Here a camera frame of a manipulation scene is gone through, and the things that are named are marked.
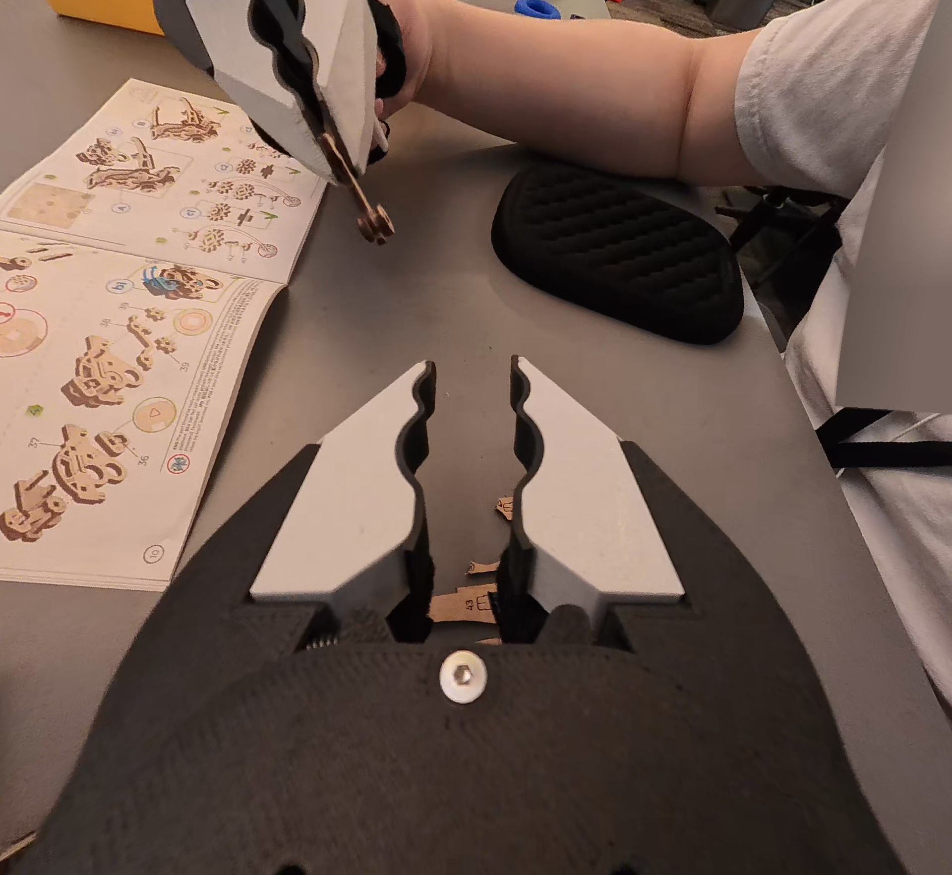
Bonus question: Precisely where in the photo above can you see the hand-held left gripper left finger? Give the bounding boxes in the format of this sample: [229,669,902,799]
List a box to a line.
[249,360,440,644]

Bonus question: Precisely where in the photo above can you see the black wrist rest pad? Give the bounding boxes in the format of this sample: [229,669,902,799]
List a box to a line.
[491,164,745,346]

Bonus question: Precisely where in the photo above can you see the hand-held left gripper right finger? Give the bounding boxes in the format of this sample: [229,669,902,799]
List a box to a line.
[498,354,685,645]

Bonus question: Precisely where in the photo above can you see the person's right hand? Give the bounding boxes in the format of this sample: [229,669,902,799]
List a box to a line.
[368,0,438,121]

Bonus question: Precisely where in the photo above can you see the office chair base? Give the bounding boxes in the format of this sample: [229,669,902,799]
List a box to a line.
[717,183,849,290]

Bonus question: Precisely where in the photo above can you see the illustrated instruction booklet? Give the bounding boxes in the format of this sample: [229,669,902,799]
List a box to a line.
[0,77,328,592]

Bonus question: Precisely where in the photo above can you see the laser-cut wooden parts sheet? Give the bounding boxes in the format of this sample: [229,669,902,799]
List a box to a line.
[430,494,522,647]

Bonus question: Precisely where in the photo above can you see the person in white shirt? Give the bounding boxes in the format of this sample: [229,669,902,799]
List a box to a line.
[732,0,952,712]

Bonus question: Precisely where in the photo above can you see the small wooden lever part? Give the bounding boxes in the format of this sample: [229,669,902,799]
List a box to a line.
[320,131,394,246]

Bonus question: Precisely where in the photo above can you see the black strap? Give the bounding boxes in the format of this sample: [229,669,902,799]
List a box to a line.
[814,406,952,470]

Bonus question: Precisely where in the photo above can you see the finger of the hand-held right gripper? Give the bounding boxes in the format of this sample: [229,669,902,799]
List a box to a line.
[184,0,336,186]
[271,0,382,178]

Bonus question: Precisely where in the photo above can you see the person's right forearm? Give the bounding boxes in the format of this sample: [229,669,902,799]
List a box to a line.
[427,0,745,186]

